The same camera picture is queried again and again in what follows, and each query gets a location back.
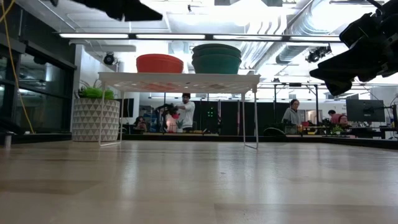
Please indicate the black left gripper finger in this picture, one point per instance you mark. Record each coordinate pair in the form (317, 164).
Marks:
(136, 12)

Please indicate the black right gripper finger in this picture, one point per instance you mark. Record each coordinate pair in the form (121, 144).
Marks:
(348, 67)
(339, 87)

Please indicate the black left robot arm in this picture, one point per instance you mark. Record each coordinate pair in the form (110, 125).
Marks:
(54, 2)

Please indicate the black background robot arm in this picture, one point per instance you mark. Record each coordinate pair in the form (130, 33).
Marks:
(166, 109)

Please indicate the person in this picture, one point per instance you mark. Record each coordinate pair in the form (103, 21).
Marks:
(140, 123)
(187, 113)
(331, 112)
(292, 116)
(342, 119)

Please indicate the black ceiling spotlight cluster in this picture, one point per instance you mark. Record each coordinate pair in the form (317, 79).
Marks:
(317, 53)

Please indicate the black computer monitor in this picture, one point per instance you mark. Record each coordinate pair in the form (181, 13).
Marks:
(365, 110)

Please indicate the small green desk plant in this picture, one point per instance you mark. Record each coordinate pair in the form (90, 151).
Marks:
(336, 129)

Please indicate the long ceiling light bar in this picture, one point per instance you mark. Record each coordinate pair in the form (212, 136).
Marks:
(171, 36)

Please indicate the black office chair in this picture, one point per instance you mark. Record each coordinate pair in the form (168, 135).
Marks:
(275, 131)

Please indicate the black metal frame stand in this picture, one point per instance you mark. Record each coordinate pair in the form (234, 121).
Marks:
(294, 84)

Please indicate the silver ventilation duct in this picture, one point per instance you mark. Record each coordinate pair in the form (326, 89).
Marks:
(303, 25)

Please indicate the black wall screen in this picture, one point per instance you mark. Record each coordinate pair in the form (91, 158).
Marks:
(127, 107)

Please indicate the black partition wall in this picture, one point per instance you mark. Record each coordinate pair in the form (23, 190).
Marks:
(227, 118)

